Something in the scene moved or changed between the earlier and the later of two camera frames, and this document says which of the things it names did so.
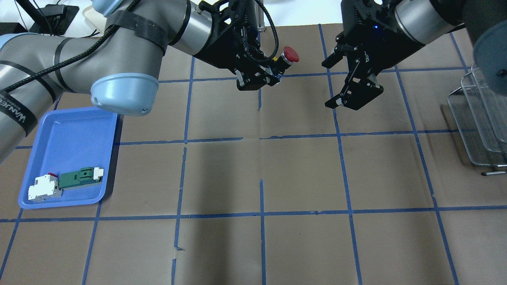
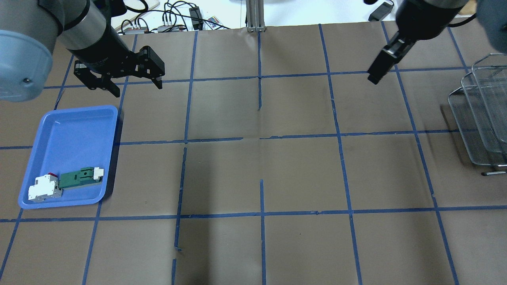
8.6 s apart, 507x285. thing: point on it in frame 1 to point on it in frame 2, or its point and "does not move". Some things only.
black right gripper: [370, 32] to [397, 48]
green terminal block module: [87, 176] does not move
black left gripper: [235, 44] to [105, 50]
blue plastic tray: [67, 139] does not move
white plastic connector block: [46, 187] does not move
